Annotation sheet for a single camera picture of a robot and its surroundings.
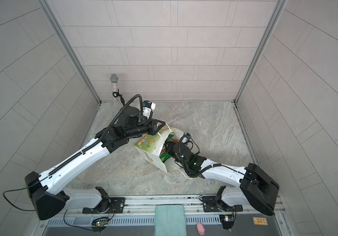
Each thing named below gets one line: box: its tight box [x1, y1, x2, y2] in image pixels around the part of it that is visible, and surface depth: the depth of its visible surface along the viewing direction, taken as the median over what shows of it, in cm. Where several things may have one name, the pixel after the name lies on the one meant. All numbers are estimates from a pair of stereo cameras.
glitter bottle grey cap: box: [110, 73, 119, 84], surface depth 89 cm
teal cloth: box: [154, 204, 187, 236], surface depth 68 cm
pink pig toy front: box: [196, 222, 206, 236], surface depth 66 cm
